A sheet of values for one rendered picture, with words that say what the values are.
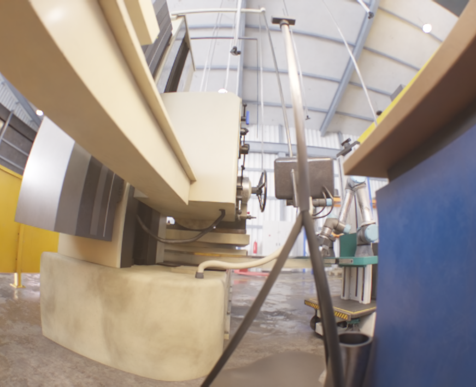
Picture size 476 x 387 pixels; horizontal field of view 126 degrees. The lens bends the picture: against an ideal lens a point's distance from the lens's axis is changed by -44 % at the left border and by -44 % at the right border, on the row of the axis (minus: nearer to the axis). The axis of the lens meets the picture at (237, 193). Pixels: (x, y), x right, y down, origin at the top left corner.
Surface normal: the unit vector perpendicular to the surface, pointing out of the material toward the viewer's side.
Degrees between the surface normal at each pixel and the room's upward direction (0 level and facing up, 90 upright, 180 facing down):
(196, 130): 90
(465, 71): 180
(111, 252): 90
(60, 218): 90
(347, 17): 169
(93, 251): 90
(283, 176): 109
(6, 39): 180
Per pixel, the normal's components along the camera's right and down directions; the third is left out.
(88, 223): 1.00, 0.05
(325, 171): -0.25, 0.06
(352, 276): -0.98, -0.11
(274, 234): 0.01, -0.27
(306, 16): -0.04, 0.89
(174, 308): 0.35, -0.24
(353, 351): -0.41, -0.27
